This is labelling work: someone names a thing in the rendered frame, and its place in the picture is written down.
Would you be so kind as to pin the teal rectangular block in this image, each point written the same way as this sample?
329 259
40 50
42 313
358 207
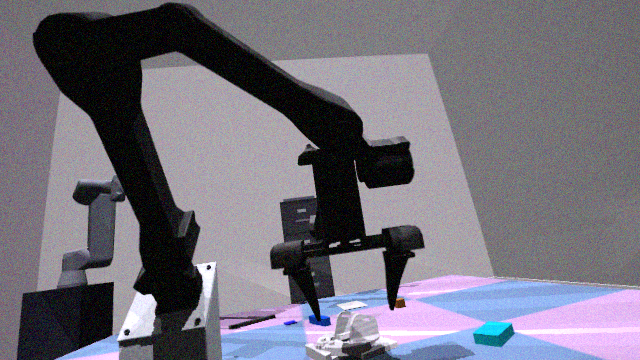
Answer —
493 334

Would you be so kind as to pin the blue rectangular block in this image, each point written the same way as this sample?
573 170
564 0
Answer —
325 321

